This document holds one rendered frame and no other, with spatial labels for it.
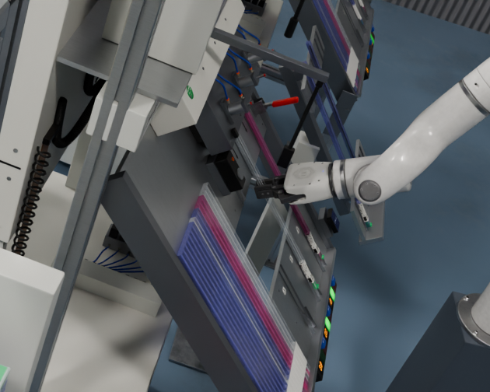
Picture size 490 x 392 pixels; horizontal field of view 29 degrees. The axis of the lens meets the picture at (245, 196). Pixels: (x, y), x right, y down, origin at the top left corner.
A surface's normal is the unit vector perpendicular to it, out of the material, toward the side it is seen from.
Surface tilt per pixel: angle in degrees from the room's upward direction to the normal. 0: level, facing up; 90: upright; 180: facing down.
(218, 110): 46
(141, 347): 0
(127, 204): 90
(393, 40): 0
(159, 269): 90
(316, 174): 32
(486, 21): 90
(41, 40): 90
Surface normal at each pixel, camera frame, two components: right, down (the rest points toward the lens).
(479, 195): 0.32, -0.74
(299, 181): -0.25, -0.77
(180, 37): -0.18, 0.57
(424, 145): 0.36, -0.22
